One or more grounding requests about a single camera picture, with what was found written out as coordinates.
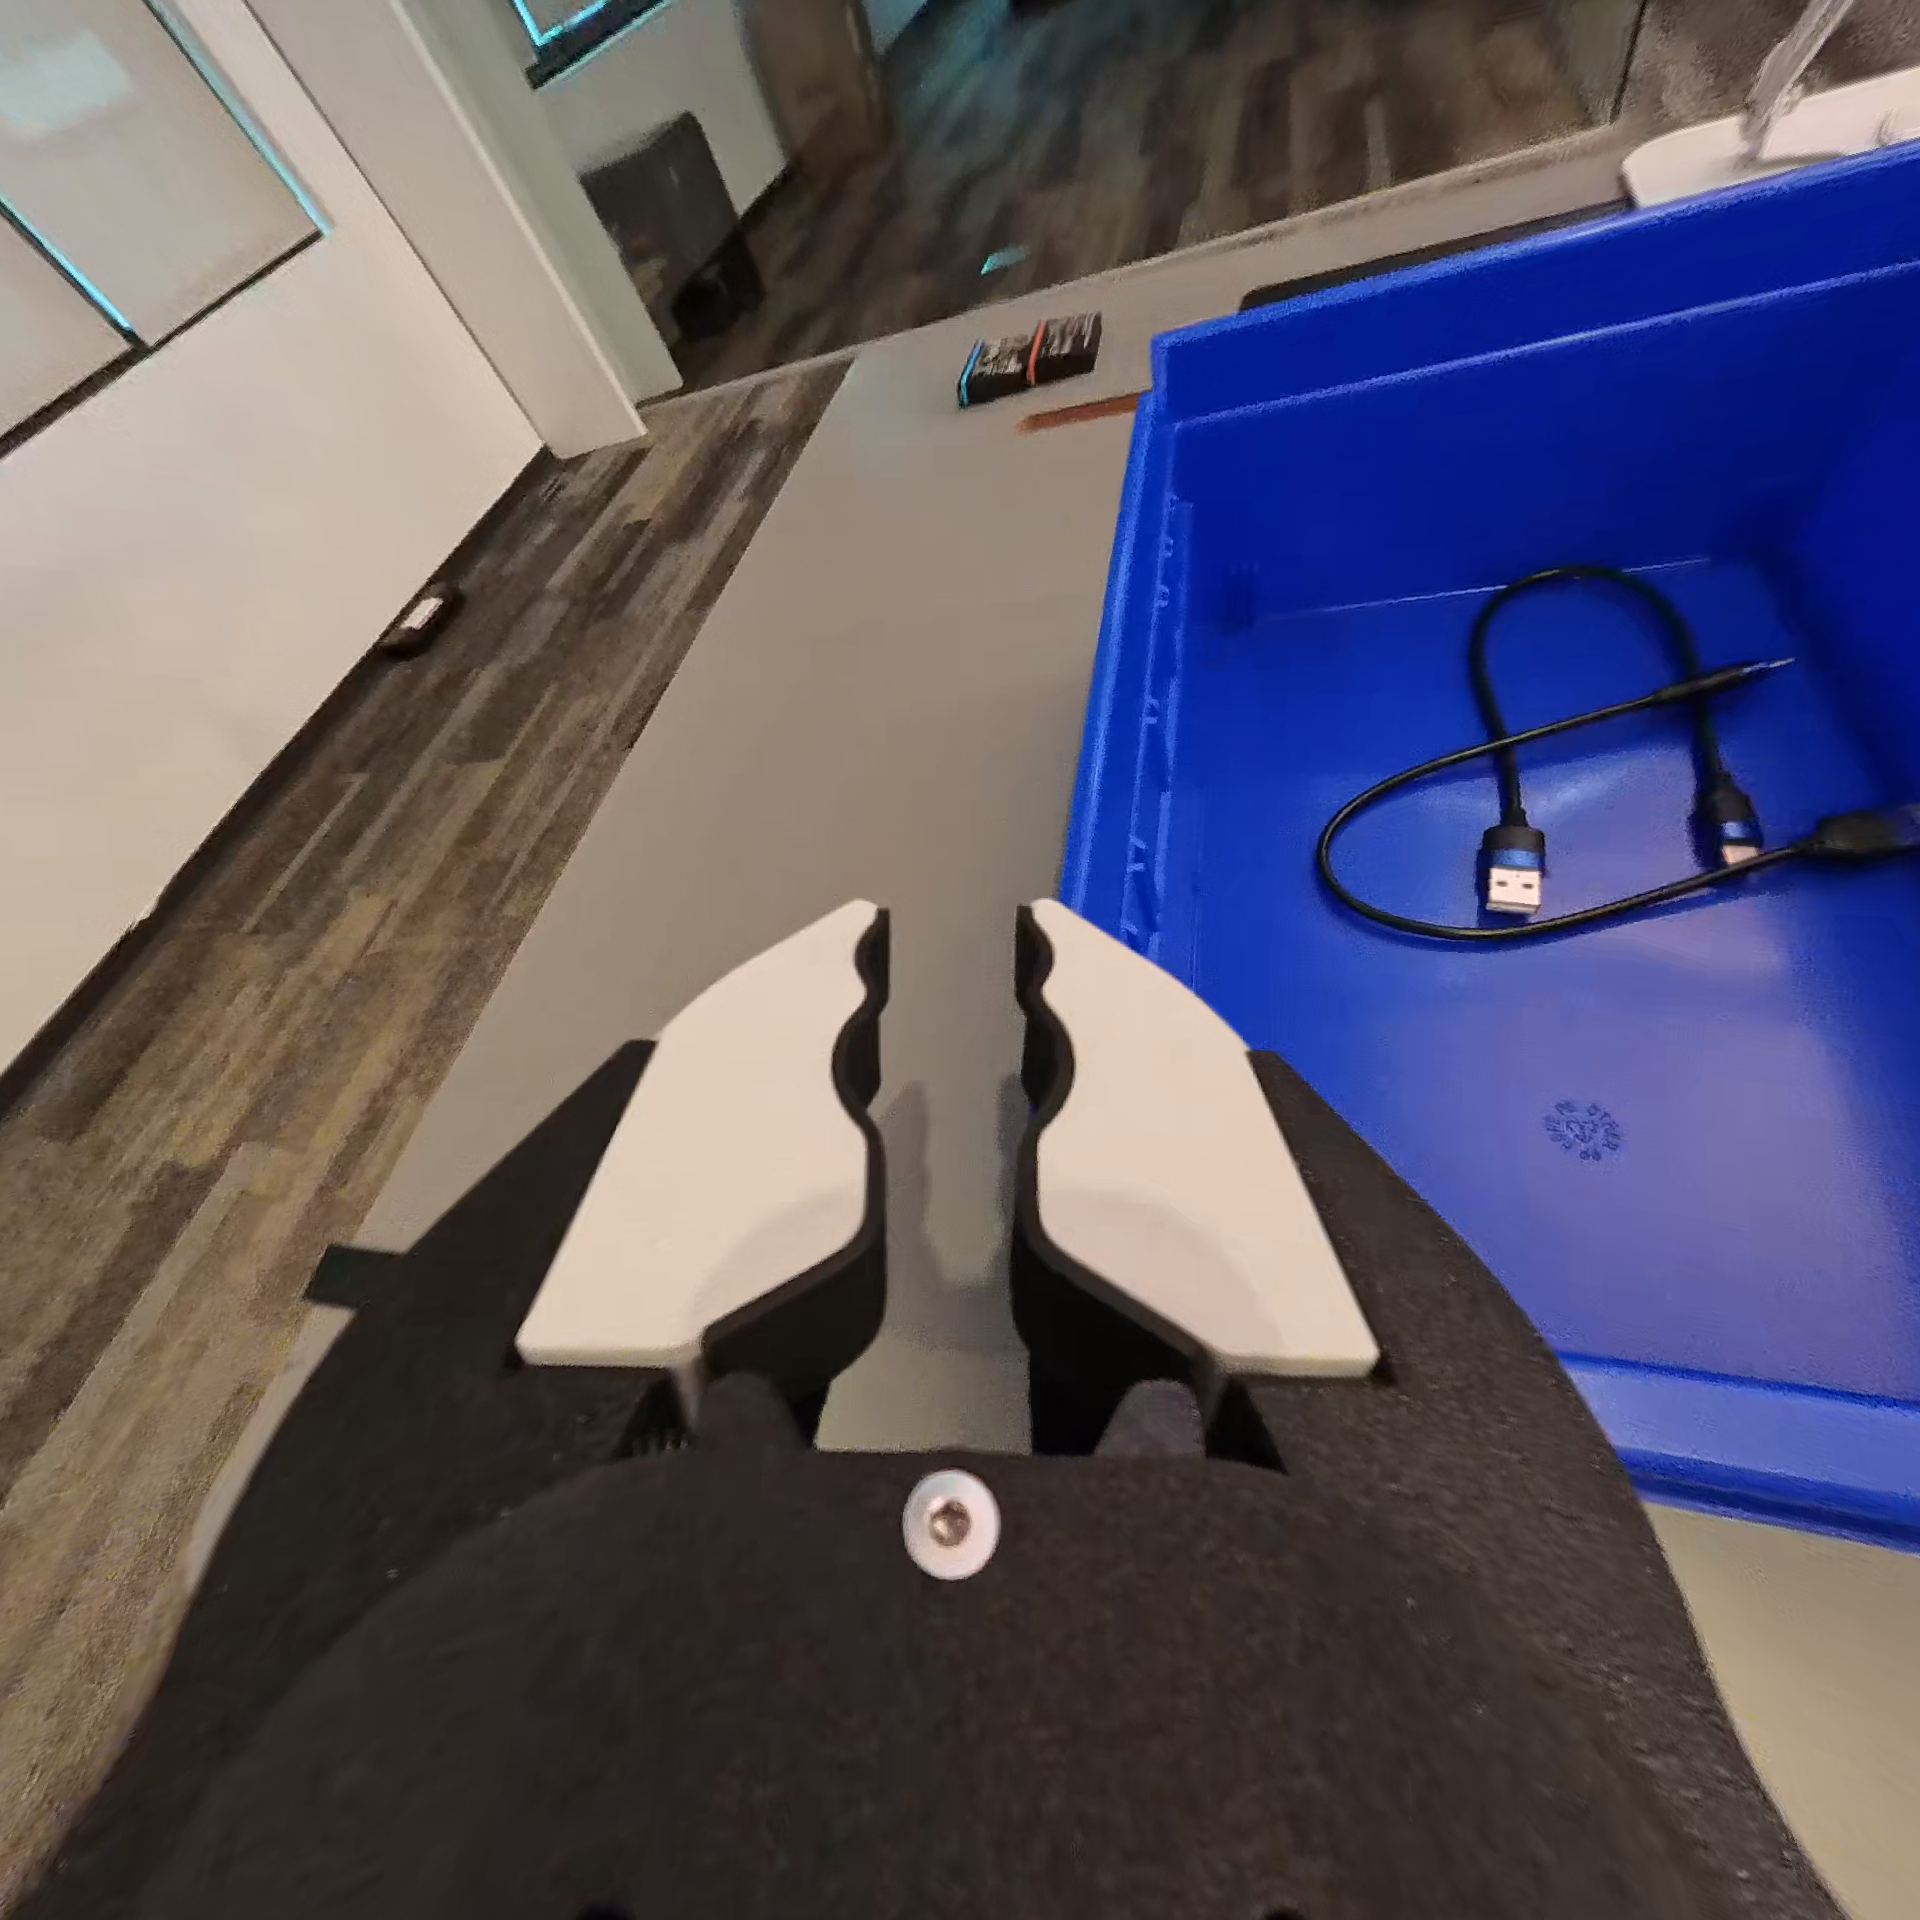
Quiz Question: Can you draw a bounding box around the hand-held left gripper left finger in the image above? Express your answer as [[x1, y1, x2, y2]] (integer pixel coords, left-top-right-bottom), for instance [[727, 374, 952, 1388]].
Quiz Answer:
[[515, 900, 890, 1373]]

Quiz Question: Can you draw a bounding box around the blue plastic bin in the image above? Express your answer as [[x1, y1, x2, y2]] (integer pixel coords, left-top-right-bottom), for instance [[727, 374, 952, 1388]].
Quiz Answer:
[[1055, 137, 1920, 1554]]

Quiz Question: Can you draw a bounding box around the black flat panel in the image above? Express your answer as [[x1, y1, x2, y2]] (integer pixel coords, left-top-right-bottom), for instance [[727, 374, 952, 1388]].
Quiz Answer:
[[1237, 200, 1630, 319]]

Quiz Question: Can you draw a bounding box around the wooden document stand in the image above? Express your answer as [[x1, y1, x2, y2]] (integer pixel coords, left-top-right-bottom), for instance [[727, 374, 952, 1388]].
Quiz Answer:
[[1615, 0, 1920, 208]]

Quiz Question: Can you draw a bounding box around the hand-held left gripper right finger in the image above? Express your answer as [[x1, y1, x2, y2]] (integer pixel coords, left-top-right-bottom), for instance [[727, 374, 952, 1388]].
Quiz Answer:
[[1012, 900, 1383, 1390]]

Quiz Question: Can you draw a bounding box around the thin black cable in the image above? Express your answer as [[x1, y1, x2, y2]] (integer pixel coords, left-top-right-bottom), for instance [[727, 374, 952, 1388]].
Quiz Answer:
[[1318, 656, 1920, 946]]

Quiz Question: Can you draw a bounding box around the frosted glass window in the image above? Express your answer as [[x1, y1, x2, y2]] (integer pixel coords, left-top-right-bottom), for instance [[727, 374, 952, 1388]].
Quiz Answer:
[[0, 0, 328, 441]]

